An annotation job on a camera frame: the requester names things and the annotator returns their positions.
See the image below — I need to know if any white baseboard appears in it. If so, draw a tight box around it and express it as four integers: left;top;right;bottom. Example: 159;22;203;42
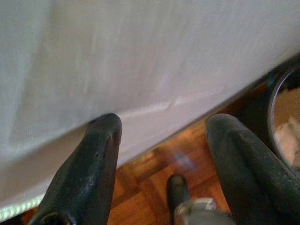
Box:
0;58;300;211

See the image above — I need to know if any robot left leg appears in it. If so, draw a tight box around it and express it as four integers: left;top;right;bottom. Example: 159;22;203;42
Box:
167;175;235;225

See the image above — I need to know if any black round waste bin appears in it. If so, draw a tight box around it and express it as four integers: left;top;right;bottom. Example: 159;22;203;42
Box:
266;52;300;174

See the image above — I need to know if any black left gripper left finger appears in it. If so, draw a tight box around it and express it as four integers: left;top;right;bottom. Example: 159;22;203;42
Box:
30;113;123;225

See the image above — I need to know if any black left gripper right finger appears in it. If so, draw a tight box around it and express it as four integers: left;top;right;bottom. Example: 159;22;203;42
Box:
205;113;300;225

